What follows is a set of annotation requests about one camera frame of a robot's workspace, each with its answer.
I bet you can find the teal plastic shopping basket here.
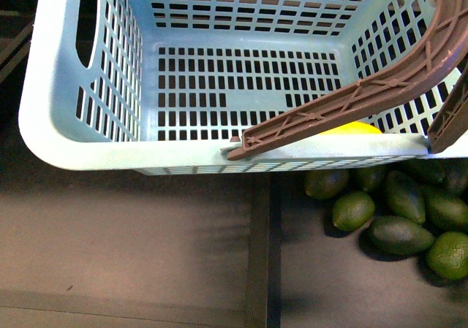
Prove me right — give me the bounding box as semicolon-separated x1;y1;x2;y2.
18;0;461;175

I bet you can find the yellow mango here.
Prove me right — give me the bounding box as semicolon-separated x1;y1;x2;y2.
320;121;382;135

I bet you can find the brown basket handle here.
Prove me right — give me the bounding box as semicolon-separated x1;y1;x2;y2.
227;0;467;161

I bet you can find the green avocado round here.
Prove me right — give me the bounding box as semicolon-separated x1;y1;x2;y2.
332;191;376;232

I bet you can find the dark avocado long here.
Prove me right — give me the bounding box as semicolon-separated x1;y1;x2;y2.
384;170;426;225

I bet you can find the green avocado right edge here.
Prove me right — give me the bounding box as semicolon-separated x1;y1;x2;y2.
426;232;467;281

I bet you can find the dark wooden display stand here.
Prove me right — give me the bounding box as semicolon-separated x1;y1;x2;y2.
0;0;468;328

